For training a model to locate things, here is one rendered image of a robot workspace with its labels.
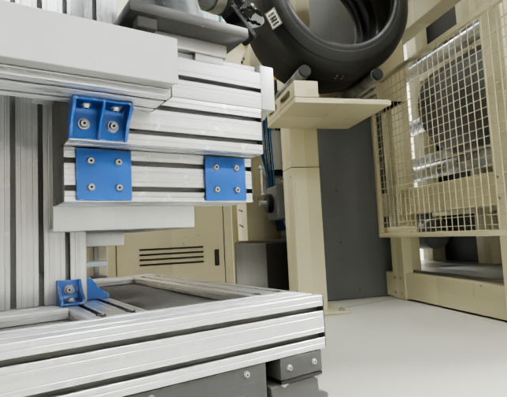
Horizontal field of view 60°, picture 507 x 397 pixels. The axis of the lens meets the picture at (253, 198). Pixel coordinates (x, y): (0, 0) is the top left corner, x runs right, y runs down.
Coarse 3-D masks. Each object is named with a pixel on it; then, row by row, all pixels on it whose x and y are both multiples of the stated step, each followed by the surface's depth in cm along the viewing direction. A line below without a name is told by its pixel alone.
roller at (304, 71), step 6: (300, 66) 153; (306, 66) 153; (294, 72) 157; (300, 72) 152; (306, 72) 153; (294, 78) 157; (300, 78) 155; (306, 78) 156; (288, 84) 164; (282, 90) 171; (276, 96) 179
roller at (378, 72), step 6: (372, 72) 159; (378, 72) 159; (366, 78) 163; (372, 78) 160; (378, 78) 159; (354, 84) 173; (360, 84) 168; (366, 84) 165; (372, 84) 165; (348, 90) 178; (354, 90) 173; (360, 90) 171; (342, 96) 183; (348, 96) 179; (354, 96) 178
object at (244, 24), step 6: (234, 6) 125; (228, 12) 125; (234, 12) 124; (228, 18) 126; (234, 18) 126; (240, 18) 125; (234, 24) 127; (240, 24) 126; (246, 24) 126; (252, 30) 127; (252, 36) 127; (246, 42) 128
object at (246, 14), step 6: (228, 0) 121; (234, 0) 127; (240, 0) 126; (228, 6) 122; (240, 6) 126; (246, 6) 126; (222, 12) 122; (240, 12) 127; (246, 12) 128; (252, 12) 129; (246, 18) 131
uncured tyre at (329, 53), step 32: (256, 0) 154; (288, 0) 149; (352, 0) 188; (384, 0) 178; (256, 32) 162; (288, 32) 150; (384, 32) 157; (288, 64) 159; (320, 64) 154; (352, 64) 155
